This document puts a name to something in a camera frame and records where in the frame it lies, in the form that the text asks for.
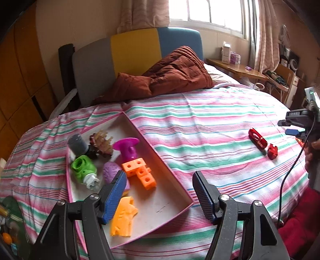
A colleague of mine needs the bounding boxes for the purple small box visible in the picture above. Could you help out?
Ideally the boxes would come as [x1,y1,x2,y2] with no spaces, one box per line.
[230,52,241,65]

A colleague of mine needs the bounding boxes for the purple patterned egg shell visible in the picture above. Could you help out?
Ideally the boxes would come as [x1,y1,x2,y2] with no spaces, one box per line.
[103,161,130,197]

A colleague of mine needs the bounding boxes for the white carton box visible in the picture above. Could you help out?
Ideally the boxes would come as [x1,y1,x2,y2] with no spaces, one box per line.
[221,41,231,64]

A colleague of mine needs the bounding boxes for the magenta plastic funnel cup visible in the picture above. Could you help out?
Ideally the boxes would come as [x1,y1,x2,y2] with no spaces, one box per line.
[113,137,140,163]

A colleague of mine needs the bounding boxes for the wooden bedside table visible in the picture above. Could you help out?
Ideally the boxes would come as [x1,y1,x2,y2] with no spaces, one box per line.
[206,58,268,81]

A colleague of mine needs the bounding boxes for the grey yellow blue headboard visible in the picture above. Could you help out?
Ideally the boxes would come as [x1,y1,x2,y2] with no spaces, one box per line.
[72,27,204,107]

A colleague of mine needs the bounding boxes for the lime green white toy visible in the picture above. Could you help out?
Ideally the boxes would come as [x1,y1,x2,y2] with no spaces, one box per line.
[71,155,100,190]

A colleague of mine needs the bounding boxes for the orange perforated cube block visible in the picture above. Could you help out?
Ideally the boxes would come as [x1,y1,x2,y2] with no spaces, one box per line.
[122,158,157,190]

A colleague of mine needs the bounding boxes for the black grey cylinder lens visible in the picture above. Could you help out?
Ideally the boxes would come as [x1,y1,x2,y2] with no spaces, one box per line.
[67,134,98,160]

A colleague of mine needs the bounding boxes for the striped bed cover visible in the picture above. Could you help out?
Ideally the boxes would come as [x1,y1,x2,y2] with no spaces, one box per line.
[0,83,309,260]

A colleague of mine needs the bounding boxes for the brown quilted blanket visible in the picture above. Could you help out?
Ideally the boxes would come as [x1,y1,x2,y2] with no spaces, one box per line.
[92,45,214,105]

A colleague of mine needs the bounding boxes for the beige window curtain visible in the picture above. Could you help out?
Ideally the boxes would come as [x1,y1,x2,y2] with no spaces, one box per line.
[117,0,170,34]

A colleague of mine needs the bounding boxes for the brown pegged massage brush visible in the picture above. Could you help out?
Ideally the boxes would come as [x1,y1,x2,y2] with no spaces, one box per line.
[89,130,113,158]

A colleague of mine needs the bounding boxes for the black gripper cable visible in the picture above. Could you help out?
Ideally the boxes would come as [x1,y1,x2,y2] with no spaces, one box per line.
[277,120,316,228]

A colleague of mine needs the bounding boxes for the orange plastic shell piece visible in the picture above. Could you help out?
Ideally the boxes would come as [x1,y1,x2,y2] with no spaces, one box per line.
[111,196,138,237]

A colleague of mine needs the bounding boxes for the red garment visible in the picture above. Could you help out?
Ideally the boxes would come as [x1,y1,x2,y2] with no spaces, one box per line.
[278,187,319,259]

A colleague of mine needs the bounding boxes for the person's right hand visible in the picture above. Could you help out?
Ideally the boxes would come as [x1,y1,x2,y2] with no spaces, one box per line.
[304,139,320,172]

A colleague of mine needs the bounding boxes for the red glossy cylinder case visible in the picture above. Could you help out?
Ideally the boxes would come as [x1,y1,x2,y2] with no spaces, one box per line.
[248,128,268,149]

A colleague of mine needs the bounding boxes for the pale pillow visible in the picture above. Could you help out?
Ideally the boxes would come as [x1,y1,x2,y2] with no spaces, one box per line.
[204,64,240,88]

